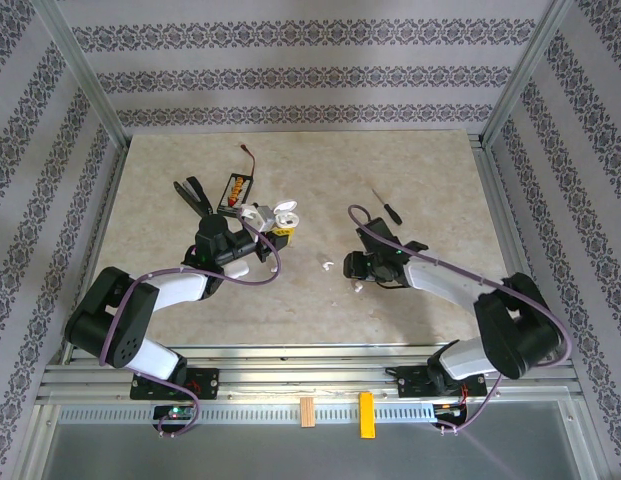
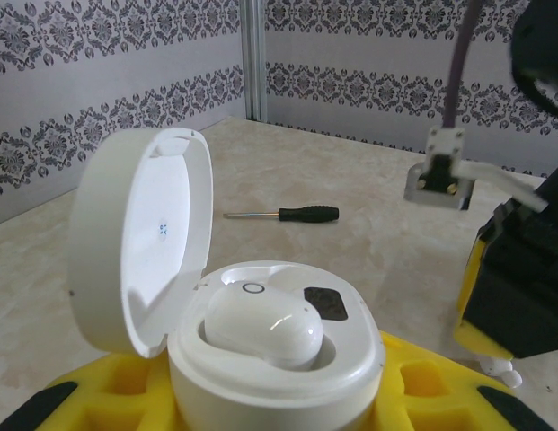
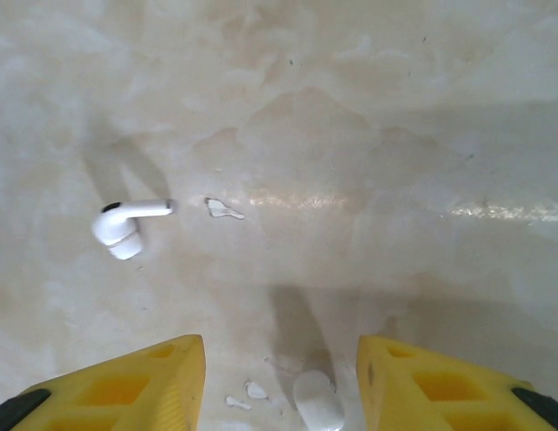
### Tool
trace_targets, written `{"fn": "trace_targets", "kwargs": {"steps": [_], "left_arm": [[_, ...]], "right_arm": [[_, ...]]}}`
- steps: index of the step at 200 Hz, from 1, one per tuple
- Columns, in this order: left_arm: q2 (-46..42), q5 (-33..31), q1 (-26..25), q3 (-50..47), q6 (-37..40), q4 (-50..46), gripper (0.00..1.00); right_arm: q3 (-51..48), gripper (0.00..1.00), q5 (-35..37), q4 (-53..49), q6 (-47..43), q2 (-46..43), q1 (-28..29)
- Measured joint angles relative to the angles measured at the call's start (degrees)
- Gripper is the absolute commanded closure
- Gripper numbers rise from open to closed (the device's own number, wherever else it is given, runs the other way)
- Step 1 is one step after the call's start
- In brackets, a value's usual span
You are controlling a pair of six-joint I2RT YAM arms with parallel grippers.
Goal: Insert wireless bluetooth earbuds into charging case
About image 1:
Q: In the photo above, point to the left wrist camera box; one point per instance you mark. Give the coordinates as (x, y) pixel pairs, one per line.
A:
(260, 216)

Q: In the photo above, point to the orange plastic block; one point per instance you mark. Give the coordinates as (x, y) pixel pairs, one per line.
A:
(367, 415)

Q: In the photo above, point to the left controller board green light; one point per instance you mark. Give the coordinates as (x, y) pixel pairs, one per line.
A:
(174, 412)

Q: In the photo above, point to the right controller board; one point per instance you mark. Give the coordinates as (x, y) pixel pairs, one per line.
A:
(450, 410)

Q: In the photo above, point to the black stapler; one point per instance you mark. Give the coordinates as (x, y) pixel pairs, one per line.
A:
(192, 192)

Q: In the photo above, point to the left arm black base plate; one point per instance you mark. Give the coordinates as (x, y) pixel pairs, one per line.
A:
(205, 382)

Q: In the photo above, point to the aluminium mounting rail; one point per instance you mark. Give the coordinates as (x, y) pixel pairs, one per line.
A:
(310, 375)

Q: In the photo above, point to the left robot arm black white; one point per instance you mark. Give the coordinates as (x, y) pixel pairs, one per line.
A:
(120, 325)

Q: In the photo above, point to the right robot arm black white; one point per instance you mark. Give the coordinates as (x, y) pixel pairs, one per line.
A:
(510, 325)

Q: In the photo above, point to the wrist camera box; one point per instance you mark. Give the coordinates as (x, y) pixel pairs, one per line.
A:
(380, 232)
(260, 216)

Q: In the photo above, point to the small wooden block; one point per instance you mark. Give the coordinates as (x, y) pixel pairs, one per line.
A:
(307, 412)

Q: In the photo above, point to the aluminium frame post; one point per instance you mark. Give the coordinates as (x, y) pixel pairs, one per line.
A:
(525, 75)
(80, 75)

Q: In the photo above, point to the black battery holder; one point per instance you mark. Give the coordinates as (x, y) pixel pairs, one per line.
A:
(235, 192)

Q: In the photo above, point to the white oval earbud charging case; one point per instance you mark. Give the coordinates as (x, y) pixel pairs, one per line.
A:
(286, 214)

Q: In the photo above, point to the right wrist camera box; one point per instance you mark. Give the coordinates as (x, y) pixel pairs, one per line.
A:
(380, 232)

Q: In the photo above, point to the white square earbud charging case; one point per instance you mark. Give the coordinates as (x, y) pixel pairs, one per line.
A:
(237, 271)

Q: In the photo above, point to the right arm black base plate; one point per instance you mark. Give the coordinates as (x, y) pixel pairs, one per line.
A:
(415, 382)

